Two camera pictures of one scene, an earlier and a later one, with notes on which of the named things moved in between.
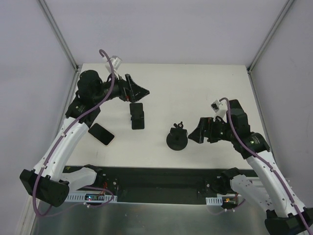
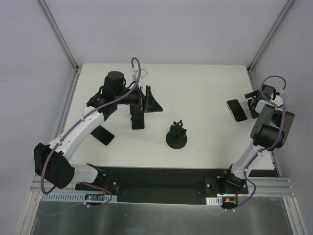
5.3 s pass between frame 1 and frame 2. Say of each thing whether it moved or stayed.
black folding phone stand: stayed
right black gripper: moved
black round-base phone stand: stayed
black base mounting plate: stayed
